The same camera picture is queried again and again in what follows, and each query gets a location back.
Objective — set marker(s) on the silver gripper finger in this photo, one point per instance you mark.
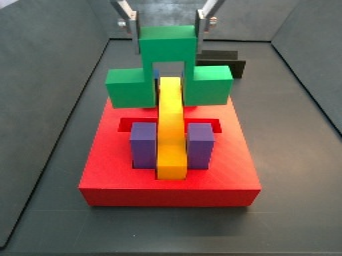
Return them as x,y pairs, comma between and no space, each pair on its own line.
128,20
206,20

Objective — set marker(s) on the green arch-shaped block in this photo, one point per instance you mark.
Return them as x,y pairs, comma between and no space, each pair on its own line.
168,44

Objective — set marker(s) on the red base board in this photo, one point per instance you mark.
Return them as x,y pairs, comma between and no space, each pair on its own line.
112,183

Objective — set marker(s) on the left blue block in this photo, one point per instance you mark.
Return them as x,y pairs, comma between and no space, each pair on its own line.
156,75

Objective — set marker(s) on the left purple block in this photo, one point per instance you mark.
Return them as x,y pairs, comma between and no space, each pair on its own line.
143,145

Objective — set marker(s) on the purple block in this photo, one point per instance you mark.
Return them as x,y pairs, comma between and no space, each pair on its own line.
143,145
199,145

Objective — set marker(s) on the right purple block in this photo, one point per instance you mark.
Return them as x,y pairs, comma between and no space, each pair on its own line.
199,145

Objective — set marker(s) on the yellow long bar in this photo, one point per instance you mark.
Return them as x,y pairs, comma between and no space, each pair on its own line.
171,161

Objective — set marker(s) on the black angle bracket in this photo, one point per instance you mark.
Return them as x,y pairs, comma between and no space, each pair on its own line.
220,57

